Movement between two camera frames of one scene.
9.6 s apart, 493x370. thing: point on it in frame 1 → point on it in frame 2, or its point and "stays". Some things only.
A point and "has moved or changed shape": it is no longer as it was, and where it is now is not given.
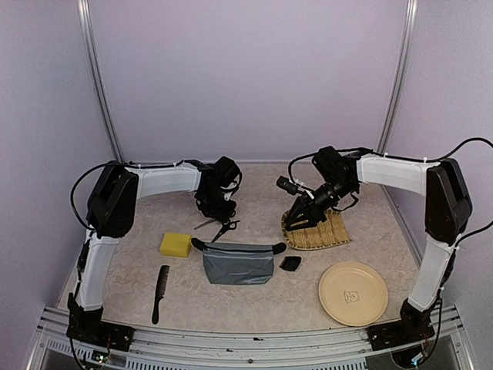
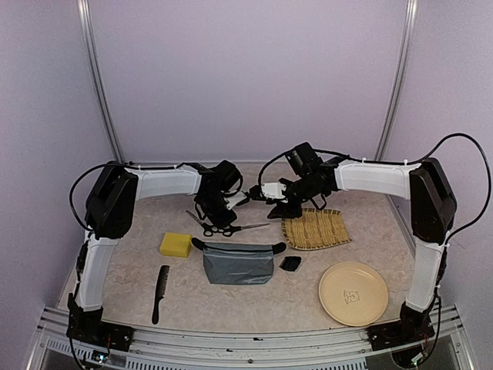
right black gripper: [310, 207] → [281, 210]
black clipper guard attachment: [290, 263] stays
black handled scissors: [225, 227] has moved or changed shape
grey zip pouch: [239, 264] stays
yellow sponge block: [176, 245] stays
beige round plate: [353, 294] stays
